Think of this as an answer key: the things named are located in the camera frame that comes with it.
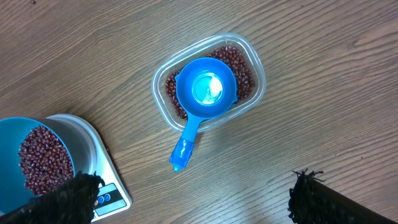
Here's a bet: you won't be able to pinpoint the blue plastic measuring scoop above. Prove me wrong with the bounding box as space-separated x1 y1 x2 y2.
169 57 238 172

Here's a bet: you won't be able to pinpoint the red adzuki beans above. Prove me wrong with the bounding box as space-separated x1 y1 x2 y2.
165 45 256 120

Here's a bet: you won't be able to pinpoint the red beans in bowl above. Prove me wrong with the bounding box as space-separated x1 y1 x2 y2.
18 125 74 195

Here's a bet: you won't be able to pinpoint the clear plastic container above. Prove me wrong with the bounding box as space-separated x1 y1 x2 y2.
152 33 266 133

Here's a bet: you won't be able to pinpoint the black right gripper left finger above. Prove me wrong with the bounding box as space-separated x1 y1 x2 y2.
1 171 104 224

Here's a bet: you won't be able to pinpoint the teal metal bowl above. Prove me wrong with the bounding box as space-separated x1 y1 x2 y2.
1 117 96 213

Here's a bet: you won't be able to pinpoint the white digital kitchen scale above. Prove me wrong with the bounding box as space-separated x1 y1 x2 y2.
48 114 132 222

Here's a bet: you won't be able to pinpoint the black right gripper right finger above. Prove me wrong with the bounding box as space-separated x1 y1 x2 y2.
288 169 397 224

